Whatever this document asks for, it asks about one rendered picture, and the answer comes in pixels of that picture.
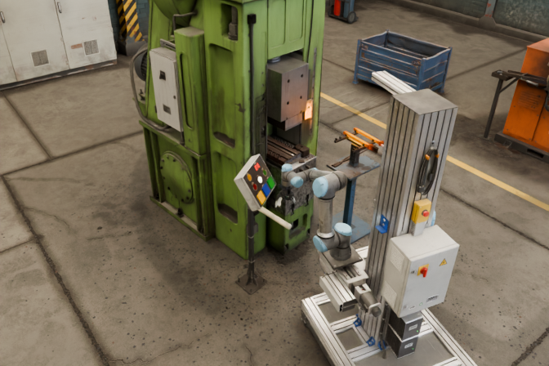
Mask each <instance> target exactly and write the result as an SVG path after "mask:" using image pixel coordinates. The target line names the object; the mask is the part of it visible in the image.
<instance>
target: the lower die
mask: <svg viewBox="0 0 549 366"><path fill-rule="evenodd" d="M267 140H269V141H272V142H274V143H275V144H277V145H280V146H282V147H284V148H285V149H287V150H290V151H292V152H293V153H295V154H296V155H295V156H294V157H293V155H292V154H290V153H288V152H286V151H284V150H282V149H280V148H278V147H276V146H274V145H272V144H270V143H268V142H267V149H269V150H270V151H269V150H267V158H271V160H273V161H275V162H276V163H277V162H278V156H279V155H281V158H280V156H279V164H280V165H282V166H283V165H284V164H291V165H292V164H294V163H295V162H297V161H299V160H301V152H300V151H297V150H295V149H292V147H290V146H288V145H285V144H284V143H282V144H281V142H280V141H277V140H276V139H274V138H272V137H270V136H267ZM271 151H273V152H274V153H273V152H271ZM270 152H271V153H270ZM275 153H277V155H276V154H275Z"/></svg>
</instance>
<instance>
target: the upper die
mask: <svg viewBox="0 0 549 366"><path fill-rule="evenodd" d="M267 122H268V123H269V124H272V125H274V126H276V127H278V128H280V129H282V130H284V131H287V130H288V129H290V128H292V127H295V126H296V125H298V124H300V123H302V113H301V112H300V113H299V114H297V115H295V116H293V117H291V118H289V119H286V120H284V121H282V122H279V121H277V120H275V119H273V118H271V117H269V116H267Z"/></svg>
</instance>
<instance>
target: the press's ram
mask: <svg viewBox="0 0 549 366"><path fill-rule="evenodd" d="M267 64H268V77H267V116H269V117H271V118H273V119H275V120H277V121H279V122H282V121H284V120H286V119H289V118H291V117H293V116H295V115H297V114H299V113H300V112H301V113H302V112H304V111H306V106H307V90H308V73H309V63H306V62H304V61H301V60H298V59H295V58H292V57H290V56H286V55H282V56H280V61H278V62H274V63H269V62H267Z"/></svg>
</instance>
